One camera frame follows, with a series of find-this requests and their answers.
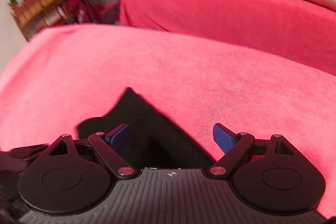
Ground black pants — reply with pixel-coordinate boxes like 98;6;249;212
1;88;214;223

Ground wooden shelf unit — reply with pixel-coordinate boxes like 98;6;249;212
9;0;75;42

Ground red blanket far bed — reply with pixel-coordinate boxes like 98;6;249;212
120;0;335;74

